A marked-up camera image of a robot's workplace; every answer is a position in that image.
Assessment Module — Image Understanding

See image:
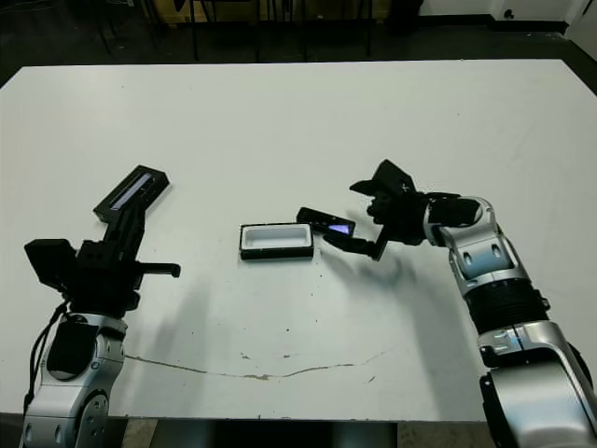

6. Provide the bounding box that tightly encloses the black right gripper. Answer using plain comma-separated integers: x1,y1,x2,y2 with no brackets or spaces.
323,189,430,261

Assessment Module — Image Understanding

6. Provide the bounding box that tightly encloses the black box lid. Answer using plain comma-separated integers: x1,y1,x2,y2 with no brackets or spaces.
92,163,172,226

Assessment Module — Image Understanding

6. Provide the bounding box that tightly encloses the white cabinet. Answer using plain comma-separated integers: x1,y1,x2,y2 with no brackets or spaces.
566,0,597,48

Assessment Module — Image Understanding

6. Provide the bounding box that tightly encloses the black metal chair frame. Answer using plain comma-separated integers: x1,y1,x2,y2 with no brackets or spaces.
92,0,162,56
188,0,262,62

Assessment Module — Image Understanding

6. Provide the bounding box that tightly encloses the dark robot torso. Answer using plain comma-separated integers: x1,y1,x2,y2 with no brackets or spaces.
148,422,397,448

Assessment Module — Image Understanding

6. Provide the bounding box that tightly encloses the yellow wooden board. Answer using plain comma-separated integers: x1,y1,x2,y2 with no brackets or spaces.
156,0,262,22

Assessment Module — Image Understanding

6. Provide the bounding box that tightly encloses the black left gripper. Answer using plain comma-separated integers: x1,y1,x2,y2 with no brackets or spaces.
64,206,182,314

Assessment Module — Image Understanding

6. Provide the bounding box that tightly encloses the slim black camera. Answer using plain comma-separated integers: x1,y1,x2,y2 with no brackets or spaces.
296,206,357,242

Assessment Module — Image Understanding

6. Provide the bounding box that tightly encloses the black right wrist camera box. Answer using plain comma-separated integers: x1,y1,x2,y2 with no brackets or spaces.
349,159,416,198

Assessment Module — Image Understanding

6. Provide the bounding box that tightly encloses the black box with white lining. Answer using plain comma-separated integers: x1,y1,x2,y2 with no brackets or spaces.
240,222,316,262

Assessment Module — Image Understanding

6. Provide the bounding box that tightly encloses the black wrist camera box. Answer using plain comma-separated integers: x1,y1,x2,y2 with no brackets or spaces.
23,238,78,286
349,159,416,198

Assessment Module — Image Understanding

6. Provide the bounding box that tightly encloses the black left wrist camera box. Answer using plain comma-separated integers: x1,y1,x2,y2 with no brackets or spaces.
23,238,78,286

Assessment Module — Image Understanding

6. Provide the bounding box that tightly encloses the black waste bin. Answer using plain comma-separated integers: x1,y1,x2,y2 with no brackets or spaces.
391,0,425,36

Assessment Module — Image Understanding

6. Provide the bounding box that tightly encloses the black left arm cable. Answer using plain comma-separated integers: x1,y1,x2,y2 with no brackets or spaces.
25,301,71,407

